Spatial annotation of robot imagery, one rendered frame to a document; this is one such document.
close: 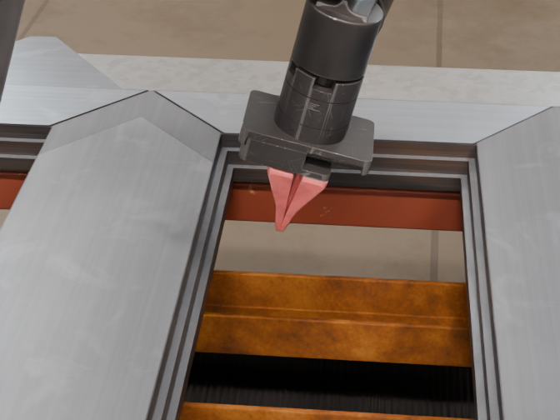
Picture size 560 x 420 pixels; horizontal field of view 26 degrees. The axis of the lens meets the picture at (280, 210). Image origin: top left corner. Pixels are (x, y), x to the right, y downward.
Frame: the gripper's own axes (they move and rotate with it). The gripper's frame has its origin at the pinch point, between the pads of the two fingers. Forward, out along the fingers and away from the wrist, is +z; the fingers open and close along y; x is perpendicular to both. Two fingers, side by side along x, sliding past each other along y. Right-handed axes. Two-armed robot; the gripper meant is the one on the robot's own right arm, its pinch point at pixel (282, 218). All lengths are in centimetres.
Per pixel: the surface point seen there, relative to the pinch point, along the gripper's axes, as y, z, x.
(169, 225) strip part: 9.2, 10.5, -9.9
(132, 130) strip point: 15.9, 12.2, -27.3
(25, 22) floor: 74, 117, -241
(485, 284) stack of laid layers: -19.3, 5.3, -5.8
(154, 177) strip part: 12.0, 11.2, -18.3
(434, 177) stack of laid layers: -15.7, 8.0, -26.5
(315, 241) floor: -17, 94, -134
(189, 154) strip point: 9.4, 10.6, -22.9
